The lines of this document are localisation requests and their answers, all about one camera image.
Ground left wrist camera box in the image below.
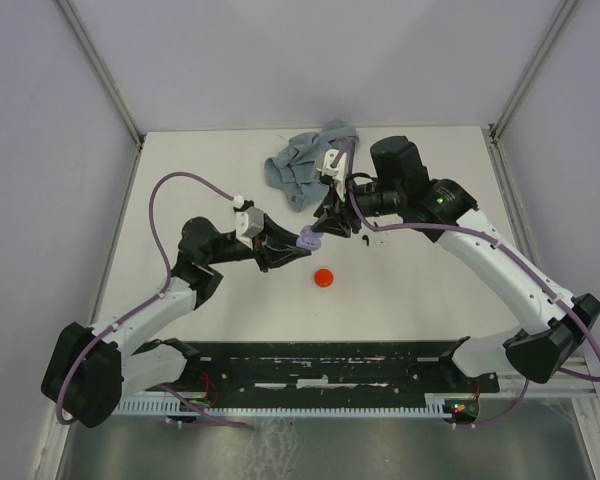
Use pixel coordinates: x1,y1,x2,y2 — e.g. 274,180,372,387
235,206,264,249

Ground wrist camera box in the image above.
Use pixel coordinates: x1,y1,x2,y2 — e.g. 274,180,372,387
235,206,264,249
316,149,350,201

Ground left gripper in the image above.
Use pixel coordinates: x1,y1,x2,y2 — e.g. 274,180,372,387
207,213,312,273

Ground orange round charging case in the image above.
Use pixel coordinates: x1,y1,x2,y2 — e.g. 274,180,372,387
314,268,334,288

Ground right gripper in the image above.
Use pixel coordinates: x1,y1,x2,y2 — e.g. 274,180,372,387
312,170,405,238

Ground aluminium frame post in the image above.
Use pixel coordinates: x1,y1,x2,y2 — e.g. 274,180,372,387
52,0,145,147
489,0,581,144

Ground purple round charging case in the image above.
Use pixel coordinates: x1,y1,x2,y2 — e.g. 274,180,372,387
296,225,323,252

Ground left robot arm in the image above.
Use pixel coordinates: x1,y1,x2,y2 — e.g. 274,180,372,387
41,207,322,428

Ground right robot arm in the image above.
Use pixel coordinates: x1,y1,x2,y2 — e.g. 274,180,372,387
313,136,600,391

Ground aluminium frame post left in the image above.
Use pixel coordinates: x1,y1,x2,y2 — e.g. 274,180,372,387
52,0,145,147

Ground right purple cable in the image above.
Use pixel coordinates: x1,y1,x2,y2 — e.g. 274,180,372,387
329,137,600,431

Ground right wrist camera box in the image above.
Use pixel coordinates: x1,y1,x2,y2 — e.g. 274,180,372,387
316,149,350,201

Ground crumpled blue denim cloth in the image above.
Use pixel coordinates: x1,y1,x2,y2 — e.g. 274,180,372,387
264,120,358,212

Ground small green circuit board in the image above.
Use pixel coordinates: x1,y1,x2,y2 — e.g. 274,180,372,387
450,400,480,423

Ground aluminium frame post right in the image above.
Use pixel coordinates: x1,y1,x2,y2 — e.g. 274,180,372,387
489,0,581,144

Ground white slotted cable duct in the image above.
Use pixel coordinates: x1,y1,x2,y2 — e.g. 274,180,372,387
114,392,460,420

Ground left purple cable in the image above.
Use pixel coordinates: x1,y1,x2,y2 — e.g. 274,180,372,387
54,171,255,431

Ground purple cable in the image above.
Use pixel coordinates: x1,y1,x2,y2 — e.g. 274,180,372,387
329,137,600,431
54,171,255,431

